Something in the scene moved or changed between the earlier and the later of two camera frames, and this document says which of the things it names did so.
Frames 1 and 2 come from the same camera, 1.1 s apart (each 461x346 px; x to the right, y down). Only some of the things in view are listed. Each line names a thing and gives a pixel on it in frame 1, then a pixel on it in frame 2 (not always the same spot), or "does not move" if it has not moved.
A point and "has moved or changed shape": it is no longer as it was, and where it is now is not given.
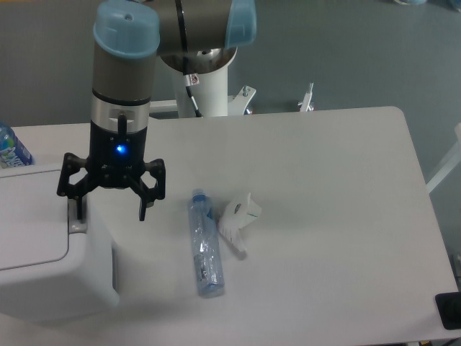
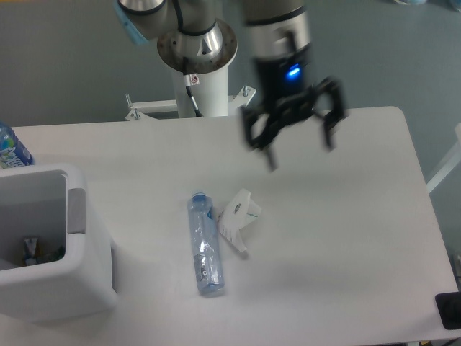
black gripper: [116, 160] -> [286, 81]
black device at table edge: [449, 307] does not move
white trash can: [54, 267] has moved or changed shape
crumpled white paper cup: [239, 213] does not move
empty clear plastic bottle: [207, 248] does not move
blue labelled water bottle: [13, 154] does not move
